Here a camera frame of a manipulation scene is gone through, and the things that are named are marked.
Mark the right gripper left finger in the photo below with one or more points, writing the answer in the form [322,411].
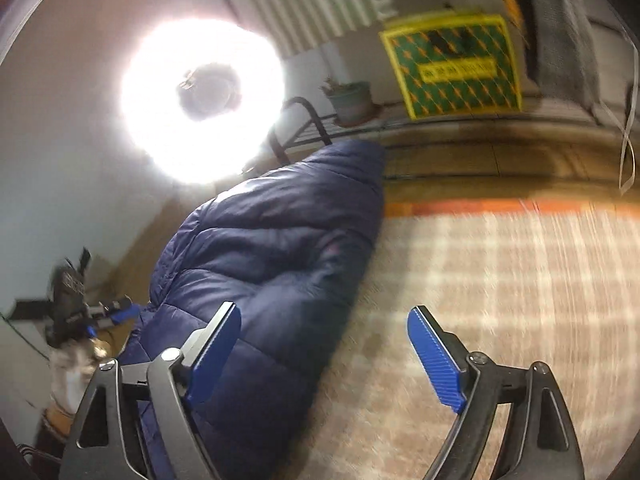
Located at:
[106,439]

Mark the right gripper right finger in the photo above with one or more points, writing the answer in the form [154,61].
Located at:
[539,441]

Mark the navy blue puffer jacket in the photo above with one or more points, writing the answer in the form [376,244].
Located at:
[289,249]

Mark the black metal clothes rack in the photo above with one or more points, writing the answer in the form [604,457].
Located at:
[325,129]

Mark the left hand in white glove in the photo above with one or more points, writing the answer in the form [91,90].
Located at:
[72,368]

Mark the plaid beige bed cover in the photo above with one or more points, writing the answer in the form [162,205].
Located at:
[557,287]

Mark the potted plant in grey pot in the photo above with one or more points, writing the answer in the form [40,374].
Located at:
[352,102]

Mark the yellow green patterned box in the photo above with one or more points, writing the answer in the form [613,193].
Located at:
[454,63]

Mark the bright ring light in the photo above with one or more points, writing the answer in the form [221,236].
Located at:
[199,97]

